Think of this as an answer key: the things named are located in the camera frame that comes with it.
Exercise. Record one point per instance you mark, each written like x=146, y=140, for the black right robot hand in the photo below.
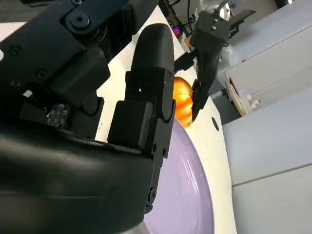
x=61, y=182

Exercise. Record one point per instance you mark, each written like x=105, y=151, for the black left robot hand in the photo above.
x=207, y=65

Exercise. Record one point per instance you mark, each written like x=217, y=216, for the orange white toy bread roll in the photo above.
x=181, y=102

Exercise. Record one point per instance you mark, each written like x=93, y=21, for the orange box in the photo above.
x=187, y=41

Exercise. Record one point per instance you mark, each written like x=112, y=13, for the magenta lit device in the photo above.
x=176, y=31

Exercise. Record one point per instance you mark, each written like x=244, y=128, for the dark grey workshop machine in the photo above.
x=241, y=17

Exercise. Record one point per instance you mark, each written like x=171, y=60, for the grey desk partition panel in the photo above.
x=273, y=209
x=268, y=136

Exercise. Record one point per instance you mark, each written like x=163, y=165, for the lilac plate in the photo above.
x=180, y=185

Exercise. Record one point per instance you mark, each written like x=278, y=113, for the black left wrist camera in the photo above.
x=212, y=24

